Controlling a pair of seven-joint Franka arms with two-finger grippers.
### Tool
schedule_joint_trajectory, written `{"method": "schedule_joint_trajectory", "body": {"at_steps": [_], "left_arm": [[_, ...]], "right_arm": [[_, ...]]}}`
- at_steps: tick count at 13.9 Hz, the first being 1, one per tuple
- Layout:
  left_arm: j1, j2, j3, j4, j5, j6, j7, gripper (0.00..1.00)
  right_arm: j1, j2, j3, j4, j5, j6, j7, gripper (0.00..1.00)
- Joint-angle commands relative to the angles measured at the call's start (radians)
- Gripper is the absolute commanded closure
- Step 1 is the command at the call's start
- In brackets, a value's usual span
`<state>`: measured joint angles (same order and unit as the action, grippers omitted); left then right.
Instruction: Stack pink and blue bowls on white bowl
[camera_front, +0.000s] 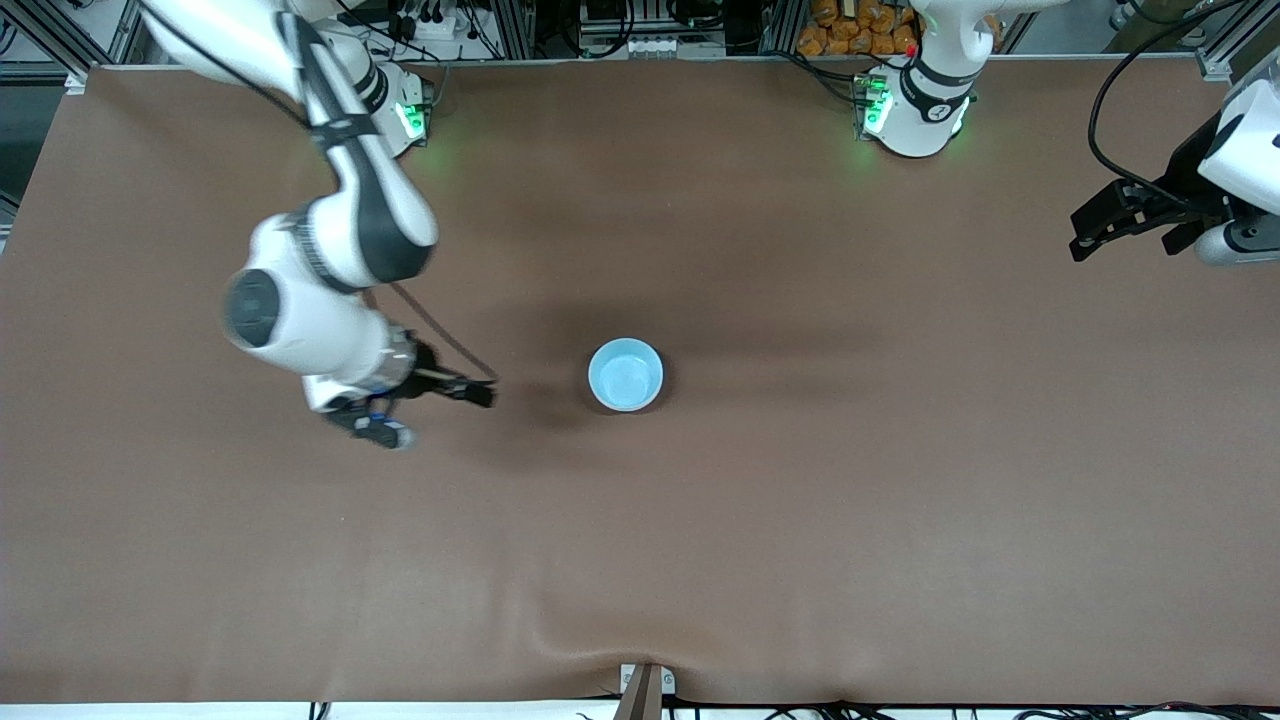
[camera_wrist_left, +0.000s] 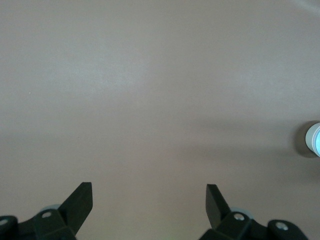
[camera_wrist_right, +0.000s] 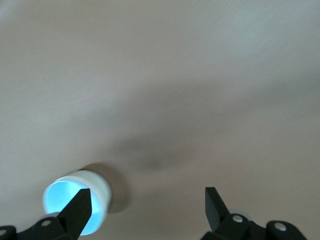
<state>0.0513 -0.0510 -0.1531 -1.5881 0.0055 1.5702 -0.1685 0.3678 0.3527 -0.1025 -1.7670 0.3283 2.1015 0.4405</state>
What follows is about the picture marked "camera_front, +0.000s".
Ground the blue bowl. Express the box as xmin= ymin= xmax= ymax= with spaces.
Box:
xmin=587 ymin=338 xmax=665 ymax=413

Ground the brown table cover mat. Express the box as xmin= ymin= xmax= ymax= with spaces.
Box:
xmin=0 ymin=58 xmax=1280 ymax=707

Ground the orange packaged goods pile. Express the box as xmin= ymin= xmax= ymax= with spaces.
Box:
xmin=797 ymin=0 xmax=919 ymax=57

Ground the white power strip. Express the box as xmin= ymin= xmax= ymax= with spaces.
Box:
xmin=385 ymin=0 xmax=469 ymax=41

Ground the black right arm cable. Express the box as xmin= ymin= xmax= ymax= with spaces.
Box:
xmin=150 ymin=5 xmax=499 ymax=385

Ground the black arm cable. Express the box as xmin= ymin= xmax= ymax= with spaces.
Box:
xmin=1087 ymin=0 xmax=1233 ymax=208
xmin=150 ymin=5 xmax=499 ymax=385

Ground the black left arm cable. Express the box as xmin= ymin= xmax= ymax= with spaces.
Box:
xmin=1087 ymin=0 xmax=1233 ymax=208

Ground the aluminium frame post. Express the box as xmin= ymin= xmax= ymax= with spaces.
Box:
xmin=0 ymin=0 xmax=146 ymax=86
xmin=1195 ymin=0 xmax=1280 ymax=81
xmin=492 ymin=0 xmax=537 ymax=59
xmin=762 ymin=0 xmax=804 ymax=56

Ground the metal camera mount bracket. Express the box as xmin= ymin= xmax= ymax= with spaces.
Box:
xmin=615 ymin=663 xmax=677 ymax=720

